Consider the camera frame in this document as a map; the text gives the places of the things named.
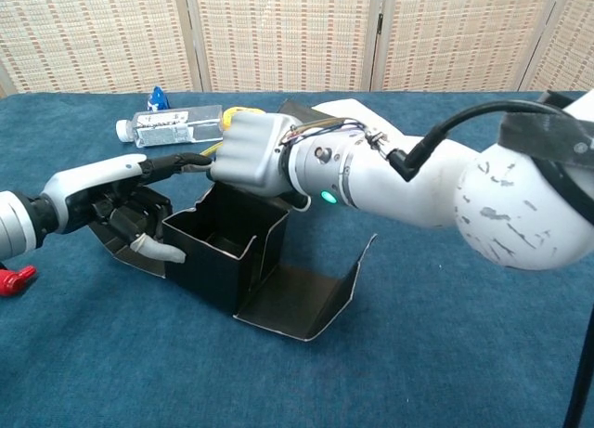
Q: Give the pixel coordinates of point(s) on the clear plastic bottle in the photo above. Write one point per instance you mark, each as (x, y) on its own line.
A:
(171, 124)

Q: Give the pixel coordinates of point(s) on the blue carpeted table surface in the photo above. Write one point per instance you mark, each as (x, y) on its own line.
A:
(371, 377)

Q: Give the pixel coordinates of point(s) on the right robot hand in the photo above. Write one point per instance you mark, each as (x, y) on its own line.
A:
(250, 149)

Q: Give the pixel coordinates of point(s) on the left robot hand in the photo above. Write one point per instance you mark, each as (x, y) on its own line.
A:
(93, 177)

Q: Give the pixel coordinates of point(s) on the yellow tape measure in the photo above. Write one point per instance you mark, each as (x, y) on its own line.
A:
(229, 117)

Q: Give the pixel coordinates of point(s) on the black and red clamp tool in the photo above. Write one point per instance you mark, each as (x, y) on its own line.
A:
(11, 281)

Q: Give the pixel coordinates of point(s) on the small blue packet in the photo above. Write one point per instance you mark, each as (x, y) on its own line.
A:
(158, 100)

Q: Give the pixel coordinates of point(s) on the yellow and white booklet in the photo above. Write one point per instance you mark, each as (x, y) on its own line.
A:
(352, 110)

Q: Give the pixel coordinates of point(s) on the woven folding screen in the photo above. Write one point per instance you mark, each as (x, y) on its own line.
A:
(278, 33)

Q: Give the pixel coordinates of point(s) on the black cardboard box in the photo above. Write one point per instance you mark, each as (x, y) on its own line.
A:
(209, 265)

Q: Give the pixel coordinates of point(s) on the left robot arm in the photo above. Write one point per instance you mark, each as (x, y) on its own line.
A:
(14, 224)

